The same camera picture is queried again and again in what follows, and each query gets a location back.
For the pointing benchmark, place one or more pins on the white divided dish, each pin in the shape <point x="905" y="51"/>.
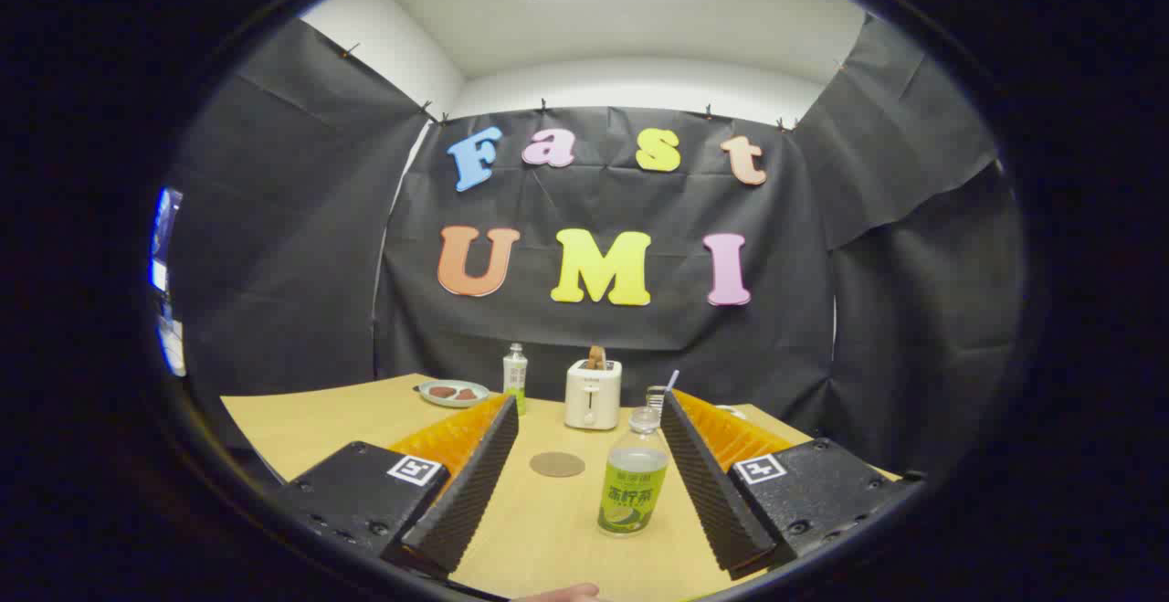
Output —
<point x="731" y="411"/>

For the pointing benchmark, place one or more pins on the white label drink bottle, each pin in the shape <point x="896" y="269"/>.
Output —
<point x="515" y="374"/>

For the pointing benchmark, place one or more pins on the wooden table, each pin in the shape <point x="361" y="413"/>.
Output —
<point x="539" y="529"/>

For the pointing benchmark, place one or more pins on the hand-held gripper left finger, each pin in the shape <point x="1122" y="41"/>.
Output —
<point x="466" y="492"/>

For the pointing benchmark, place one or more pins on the white toaster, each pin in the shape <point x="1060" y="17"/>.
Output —
<point x="592" y="396"/>

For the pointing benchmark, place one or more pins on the pale green plate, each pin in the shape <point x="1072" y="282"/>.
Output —
<point x="426" y="393"/>

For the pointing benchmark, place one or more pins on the round brown coaster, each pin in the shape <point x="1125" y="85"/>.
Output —
<point x="557" y="464"/>

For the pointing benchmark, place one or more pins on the green label juice bottle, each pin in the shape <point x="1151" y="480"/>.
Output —
<point x="630" y="492"/>

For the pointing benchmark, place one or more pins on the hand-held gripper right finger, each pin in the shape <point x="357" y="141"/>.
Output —
<point x="712" y="492"/>

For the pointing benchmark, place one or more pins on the brown toast slices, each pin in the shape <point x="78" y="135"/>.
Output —
<point x="596" y="358"/>

